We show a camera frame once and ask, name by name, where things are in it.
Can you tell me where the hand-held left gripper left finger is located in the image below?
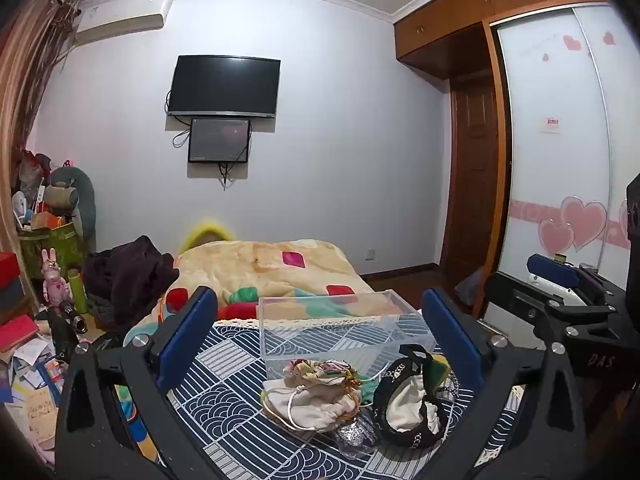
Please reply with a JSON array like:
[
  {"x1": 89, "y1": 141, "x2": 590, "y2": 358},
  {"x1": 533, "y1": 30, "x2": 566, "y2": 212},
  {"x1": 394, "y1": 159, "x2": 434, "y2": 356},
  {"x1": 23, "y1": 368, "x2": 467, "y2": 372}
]
[{"x1": 54, "y1": 285, "x2": 221, "y2": 480}]

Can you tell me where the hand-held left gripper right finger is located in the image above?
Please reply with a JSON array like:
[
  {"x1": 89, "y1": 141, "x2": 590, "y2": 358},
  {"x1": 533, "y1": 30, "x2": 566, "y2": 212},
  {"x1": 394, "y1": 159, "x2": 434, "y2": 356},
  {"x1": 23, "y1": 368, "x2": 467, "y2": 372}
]
[{"x1": 421, "y1": 287, "x2": 595, "y2": 480}]

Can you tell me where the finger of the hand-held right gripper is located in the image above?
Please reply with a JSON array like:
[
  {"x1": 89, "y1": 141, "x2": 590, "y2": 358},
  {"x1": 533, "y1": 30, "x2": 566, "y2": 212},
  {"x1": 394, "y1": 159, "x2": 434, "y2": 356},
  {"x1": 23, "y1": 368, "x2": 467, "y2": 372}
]
[
  {"x1": 486, "y1": 271, "x2": 621, "y2": 348},
  {"x1": 527, "y1": 253, "x2": 628, "y2": 311}
]

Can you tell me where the black and white lace pouch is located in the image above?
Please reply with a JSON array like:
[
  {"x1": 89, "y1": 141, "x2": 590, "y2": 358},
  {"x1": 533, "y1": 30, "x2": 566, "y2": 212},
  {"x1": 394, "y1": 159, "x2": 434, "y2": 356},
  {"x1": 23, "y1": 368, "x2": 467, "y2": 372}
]
[{"x1": 371, "y1": 344, "x2": 452, "y2": 452}]

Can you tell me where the clear plastic box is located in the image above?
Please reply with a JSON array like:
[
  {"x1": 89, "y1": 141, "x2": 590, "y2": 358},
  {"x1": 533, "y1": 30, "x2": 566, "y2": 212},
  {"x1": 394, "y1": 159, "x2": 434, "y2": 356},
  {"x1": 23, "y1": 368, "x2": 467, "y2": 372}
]
[{"x1": 257, "y1": 290, "x2": 437, "y2": 382}]

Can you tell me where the floral fabric pouch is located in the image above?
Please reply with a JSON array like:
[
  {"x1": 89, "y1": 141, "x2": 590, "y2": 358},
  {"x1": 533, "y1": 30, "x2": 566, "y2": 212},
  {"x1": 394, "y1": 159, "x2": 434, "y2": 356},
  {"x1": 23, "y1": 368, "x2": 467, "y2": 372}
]
[{"x1": 282, "y1": 358, "x2": 364, "y2": 392}]

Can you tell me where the beige drawstring pouch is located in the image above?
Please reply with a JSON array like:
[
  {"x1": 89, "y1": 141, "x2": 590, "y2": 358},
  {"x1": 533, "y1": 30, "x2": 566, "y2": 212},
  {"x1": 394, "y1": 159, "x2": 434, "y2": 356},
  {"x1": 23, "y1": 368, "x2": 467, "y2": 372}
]
[{"x1": 261, "y1": 376, "x2": 362, "y2": 434}]

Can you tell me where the silver glitter pouch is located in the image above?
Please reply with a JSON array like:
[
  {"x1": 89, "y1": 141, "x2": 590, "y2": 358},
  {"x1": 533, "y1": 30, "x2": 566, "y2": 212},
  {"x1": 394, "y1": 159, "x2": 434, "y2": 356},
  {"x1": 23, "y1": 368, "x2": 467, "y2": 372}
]
[{"x1": 331, "y1": 409, "x2": 382, "y2": 461}]

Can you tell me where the green and yellow cloth item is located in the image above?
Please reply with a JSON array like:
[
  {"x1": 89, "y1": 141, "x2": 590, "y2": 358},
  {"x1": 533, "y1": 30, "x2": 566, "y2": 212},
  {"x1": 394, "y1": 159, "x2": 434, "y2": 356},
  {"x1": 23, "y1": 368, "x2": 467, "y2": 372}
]
[{"x1": 427, "y1": 353, "x2": 455, "y2": 395}]

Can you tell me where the grey plastic bag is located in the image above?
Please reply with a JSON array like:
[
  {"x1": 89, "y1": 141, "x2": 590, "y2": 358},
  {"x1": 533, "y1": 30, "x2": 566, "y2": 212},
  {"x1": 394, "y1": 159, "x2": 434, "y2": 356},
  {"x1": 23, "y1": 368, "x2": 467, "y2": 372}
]
[{"x1": 454, "y1": 266, "x2": 487, "y2": 307}]

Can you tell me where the dark clothes pile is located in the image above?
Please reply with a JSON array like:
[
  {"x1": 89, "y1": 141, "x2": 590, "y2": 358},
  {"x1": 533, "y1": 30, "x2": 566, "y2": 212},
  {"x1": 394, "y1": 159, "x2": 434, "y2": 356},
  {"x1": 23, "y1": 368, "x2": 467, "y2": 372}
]
[{"x1": 81, "y1": 234, "x2": 181, "y2": 332}]

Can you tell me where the blue patterned bed sheet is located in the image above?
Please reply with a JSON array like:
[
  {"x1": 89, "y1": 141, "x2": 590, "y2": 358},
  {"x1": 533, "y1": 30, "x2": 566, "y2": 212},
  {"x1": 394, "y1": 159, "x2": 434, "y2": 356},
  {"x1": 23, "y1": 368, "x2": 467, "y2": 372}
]
[{"x1": 114, "y1": 310, "x2": 523, "y2": 480}]

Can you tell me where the yellow patchwork blanket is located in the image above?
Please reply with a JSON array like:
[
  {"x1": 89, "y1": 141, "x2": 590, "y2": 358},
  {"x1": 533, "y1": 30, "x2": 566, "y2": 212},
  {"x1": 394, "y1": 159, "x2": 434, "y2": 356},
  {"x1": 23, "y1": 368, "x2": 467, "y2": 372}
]
[{"x1": 125, "y1": 238, "x2": 377, "y2": 348}]

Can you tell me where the yellow plush object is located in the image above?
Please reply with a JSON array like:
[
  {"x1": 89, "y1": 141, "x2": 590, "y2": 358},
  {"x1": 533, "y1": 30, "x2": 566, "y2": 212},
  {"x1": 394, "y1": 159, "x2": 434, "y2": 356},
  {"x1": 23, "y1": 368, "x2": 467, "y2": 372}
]
[{"x1": 180, "y1": 216, "x2": 237, "y2": 254}]

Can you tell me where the white heart-print wardrobe door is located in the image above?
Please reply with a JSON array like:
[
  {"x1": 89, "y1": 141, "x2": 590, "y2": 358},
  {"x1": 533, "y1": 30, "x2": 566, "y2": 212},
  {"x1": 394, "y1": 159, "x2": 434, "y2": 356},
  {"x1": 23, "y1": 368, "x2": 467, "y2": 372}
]
[{"x1": 492, "y1": 1, "x2": 640, "y2": 318}]

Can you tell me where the brown wooden door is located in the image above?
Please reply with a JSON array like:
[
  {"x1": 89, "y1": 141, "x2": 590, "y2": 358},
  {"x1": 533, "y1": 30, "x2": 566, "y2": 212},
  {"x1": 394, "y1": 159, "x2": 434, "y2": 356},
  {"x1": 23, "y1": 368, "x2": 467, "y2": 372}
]
[{"x1": 439, "y1": 74, "x2": 507, "y2": 288}]

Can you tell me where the green bottle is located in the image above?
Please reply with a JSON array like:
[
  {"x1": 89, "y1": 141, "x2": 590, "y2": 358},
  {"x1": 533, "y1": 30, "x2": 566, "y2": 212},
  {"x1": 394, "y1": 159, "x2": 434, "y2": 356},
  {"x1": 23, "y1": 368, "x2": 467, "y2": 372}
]
[{"x1": 68, "y1": 269, "x2": 89, "y2": 314}]

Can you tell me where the pink rabbit figure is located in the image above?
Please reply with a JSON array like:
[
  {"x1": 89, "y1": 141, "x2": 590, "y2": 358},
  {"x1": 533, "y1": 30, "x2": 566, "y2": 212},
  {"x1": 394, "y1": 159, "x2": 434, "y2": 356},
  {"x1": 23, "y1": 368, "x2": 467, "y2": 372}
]
[{"x1": 41, "y1": 248, "x2": 71, "y2": 307}]

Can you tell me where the green storage bin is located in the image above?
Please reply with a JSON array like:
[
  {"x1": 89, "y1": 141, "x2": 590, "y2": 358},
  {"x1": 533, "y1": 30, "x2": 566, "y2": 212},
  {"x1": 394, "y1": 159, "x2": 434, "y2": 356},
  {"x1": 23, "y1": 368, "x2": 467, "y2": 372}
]
[{"x1": 18, "y1": 221, "x2": 87, "y2": 282}]

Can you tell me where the pile of papers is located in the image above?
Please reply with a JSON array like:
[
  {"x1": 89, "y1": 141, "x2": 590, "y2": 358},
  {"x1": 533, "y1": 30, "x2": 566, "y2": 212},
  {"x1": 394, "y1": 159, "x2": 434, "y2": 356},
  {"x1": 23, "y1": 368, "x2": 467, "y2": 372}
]
[{"x1": 0, "y1": 337, "x2": 68, "y2": 463}]

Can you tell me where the red book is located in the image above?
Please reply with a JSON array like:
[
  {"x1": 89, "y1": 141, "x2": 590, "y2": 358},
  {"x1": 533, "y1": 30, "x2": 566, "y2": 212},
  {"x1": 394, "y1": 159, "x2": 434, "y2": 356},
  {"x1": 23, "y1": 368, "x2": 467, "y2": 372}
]
[{"x1": 0, "y1": 314, "x2": 42, "y2": 354}]

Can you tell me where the grey-green stuffed toy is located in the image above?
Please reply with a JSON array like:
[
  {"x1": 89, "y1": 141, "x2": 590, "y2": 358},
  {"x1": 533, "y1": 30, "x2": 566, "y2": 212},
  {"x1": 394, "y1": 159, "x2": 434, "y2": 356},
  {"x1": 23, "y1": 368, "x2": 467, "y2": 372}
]
[{"x1": 46, "y1": 164, "x2": 97, "y2": 242}]

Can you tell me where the red box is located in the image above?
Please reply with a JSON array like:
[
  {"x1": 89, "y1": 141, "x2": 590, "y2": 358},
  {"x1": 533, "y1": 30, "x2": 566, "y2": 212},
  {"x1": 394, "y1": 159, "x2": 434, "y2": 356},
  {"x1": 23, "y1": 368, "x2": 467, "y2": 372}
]
[{"x1": 0, "y1": 252, "x2": 22, "y2": 287}]

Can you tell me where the wooden overhead cabinet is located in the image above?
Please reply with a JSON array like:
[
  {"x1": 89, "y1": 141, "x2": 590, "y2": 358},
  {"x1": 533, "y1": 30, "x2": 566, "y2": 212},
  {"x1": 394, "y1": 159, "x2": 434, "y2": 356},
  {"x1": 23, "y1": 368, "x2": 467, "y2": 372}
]
[{"x1": 392, "y1": 0, "x2": 613, "y2": 81}]

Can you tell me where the brown striped curtain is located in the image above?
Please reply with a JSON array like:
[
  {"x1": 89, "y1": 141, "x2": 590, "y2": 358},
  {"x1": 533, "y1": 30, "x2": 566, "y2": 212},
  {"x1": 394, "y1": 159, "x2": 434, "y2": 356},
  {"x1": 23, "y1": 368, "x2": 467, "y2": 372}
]
[{"x1": 0, "y1": 0, "x2": 82, "y2": 266}]

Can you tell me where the white air conditioner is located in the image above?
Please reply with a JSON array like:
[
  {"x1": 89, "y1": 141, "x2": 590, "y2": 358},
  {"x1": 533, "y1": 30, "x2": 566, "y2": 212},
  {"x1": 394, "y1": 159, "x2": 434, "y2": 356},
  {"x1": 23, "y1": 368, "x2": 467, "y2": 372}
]
[{"x1": 74, "y1": 0, "x2": 174, "y2": 47}]

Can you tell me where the black camcorder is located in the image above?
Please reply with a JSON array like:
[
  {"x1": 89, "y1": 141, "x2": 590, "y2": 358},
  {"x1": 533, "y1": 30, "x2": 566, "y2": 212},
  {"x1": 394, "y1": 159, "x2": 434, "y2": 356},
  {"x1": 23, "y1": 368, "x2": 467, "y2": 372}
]
[{"x1": 59, "y1": 299, "x2": 89, "y2": 336}]

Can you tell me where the small wall monitor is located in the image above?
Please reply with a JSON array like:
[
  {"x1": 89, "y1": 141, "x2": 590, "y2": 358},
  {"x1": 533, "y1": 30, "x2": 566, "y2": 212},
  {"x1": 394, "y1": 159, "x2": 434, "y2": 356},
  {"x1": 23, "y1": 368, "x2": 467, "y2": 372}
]
[{"x1": 187, "y1": 117, "x2": 252, "y2": 165}]

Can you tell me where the wall-mounted television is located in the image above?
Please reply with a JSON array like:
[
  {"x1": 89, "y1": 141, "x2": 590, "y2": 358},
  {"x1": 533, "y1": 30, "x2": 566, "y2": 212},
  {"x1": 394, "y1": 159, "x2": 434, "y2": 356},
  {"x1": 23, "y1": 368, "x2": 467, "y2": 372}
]
[{"x1": 167, "y1": 53, "x2": 282, "y2": 120}]

